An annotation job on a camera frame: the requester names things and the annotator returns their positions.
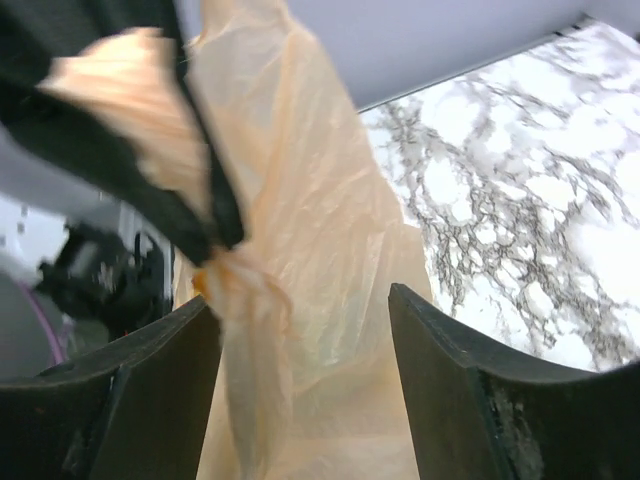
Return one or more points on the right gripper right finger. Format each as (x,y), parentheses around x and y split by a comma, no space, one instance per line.
(479,409)

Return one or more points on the orange banana-print plastic bag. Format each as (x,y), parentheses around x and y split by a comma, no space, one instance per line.
(310,387)

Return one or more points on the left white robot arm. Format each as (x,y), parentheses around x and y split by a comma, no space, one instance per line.
(94,276)

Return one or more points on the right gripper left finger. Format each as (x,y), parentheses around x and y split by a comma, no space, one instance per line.
(135,409)

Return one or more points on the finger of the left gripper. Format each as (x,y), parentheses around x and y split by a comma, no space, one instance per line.
(225,220)
(33,34)

